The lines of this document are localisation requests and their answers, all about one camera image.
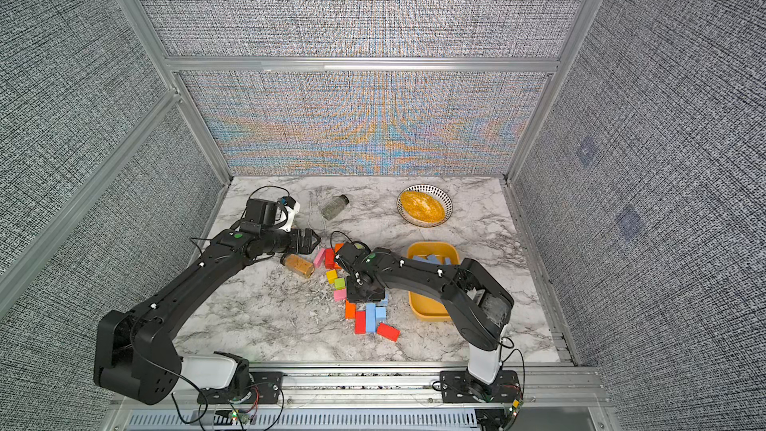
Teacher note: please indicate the yellow small block lower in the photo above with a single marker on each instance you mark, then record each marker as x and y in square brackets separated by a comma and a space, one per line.
[331, 276]

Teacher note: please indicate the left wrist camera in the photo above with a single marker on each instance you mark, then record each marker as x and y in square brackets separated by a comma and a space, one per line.
[262, 215]

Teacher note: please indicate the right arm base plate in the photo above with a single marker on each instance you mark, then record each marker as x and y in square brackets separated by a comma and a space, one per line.
[461, 387]

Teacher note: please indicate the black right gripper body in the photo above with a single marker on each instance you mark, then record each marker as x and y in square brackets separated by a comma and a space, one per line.
[357, 294]

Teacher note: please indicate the amber spice jar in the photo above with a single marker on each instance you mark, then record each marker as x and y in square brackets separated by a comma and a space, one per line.
[298, 265]

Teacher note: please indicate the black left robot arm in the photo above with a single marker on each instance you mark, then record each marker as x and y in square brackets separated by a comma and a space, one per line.
[135, 352]

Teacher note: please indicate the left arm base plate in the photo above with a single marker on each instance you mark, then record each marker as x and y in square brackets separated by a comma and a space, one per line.
[263, 387]

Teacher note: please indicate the blue long block bottom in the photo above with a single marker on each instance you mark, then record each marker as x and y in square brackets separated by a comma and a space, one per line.
[370, 318]

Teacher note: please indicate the yellow plastic tray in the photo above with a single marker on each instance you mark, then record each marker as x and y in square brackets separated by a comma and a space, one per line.
[439, 253]

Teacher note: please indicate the patterned bowl of yellow grains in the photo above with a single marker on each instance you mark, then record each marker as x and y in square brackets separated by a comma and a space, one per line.
[425, 205]

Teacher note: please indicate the red block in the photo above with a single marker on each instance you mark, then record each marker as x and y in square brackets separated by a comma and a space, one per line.
[360, 322]
[329, 259]
[387, 331]

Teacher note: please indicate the red block bottom left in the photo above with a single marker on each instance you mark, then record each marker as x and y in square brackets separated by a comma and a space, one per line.
[360, 322]

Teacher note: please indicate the red block upper left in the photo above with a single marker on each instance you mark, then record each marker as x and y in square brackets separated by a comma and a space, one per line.
[329, 259]

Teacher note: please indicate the glass spice jar black lid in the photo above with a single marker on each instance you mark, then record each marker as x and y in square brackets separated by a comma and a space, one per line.
[334, 207]

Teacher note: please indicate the red block bottom right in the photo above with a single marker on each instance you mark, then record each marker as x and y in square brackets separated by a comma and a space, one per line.
[387, 331]

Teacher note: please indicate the pink long block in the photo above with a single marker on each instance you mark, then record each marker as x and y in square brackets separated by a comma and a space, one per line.
[340, 294]
[319, 260]

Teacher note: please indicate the pink long block lower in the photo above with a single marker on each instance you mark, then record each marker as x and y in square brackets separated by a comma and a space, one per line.
[340, 294]

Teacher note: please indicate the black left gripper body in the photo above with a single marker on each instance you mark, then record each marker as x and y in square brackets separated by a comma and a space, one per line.
[293, 241]

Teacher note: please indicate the orange block lower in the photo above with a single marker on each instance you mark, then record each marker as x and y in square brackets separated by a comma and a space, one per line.
[349, 311]

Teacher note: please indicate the pink long block upper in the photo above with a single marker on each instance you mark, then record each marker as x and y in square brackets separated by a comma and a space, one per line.
[319, 260]

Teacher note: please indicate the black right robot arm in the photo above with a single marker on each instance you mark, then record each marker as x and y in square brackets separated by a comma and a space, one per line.
[478, 306]

